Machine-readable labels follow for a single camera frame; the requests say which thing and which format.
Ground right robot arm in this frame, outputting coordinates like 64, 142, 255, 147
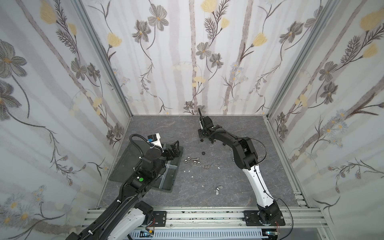
198, 108, 286, 226

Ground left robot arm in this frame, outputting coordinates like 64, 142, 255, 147
67, 141, 181, 240

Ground silver hex nut cluster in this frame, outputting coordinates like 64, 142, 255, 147
184, 157, 201, 166

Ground green compartment organizer box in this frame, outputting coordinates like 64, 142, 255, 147
109, 140, 184, 193

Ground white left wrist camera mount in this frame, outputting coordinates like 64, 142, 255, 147
148, 133, 163, 151

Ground black corrugated cable conduit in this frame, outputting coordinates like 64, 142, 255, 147
128, 133, 151, 160

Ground silver wing nut near rail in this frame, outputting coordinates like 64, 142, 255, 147
215, 186, 223, 195

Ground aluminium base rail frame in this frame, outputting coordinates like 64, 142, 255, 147
80, 191, 334, 240

